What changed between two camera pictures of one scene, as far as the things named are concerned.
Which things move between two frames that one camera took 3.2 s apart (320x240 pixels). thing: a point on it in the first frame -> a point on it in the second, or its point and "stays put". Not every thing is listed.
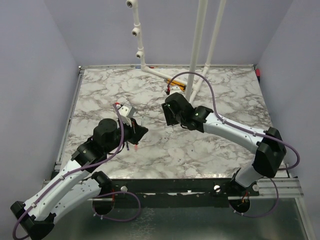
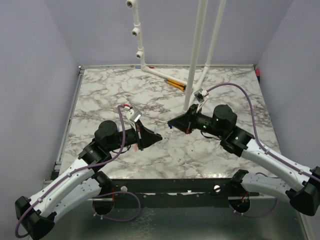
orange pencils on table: [181, 84] stays put
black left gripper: [138, 131] -> [148, 137]
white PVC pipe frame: [191, 89] stays put
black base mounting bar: [181, 193] stays put
